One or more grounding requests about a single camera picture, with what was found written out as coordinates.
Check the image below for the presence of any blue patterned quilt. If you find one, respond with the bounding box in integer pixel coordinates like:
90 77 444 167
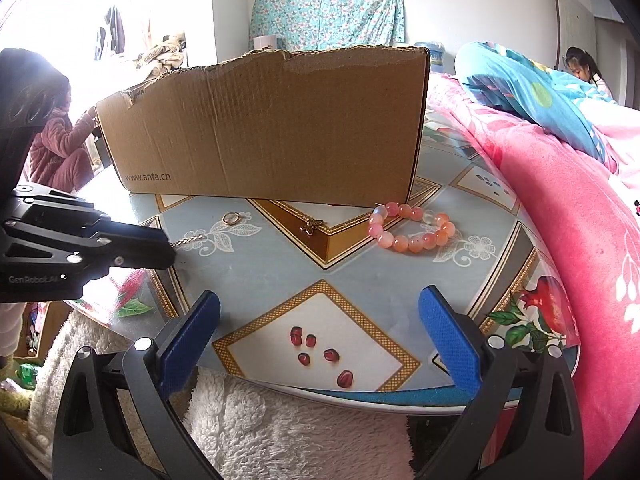
454 42 615 169

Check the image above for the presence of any pink floral blanket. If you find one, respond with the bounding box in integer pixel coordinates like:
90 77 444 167
426 73 639 476

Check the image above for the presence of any pink orange bead bracelet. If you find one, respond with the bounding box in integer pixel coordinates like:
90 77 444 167
368 200 458 254

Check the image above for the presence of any patterned fruit tablecloth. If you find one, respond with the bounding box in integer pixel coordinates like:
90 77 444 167
75 112 579 413

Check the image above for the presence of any person in maroon pyjamas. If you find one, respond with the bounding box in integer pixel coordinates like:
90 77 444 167
28 76 96 193

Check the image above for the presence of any white paper roll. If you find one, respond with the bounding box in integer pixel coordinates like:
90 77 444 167
253 35 278 50

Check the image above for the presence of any teal floral hanging cloth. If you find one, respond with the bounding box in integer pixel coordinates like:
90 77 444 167
248 0 406 51

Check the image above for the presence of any girl with dark hair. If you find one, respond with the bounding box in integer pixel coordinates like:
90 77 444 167
565 47 613 98

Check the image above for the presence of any blue water jug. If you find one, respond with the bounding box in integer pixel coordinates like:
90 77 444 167
416 41 456 75

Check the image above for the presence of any pile of clothes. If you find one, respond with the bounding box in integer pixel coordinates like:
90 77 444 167
134 32 188 79

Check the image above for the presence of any brown cardboard box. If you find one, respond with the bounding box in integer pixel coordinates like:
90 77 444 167
96 46 430 207

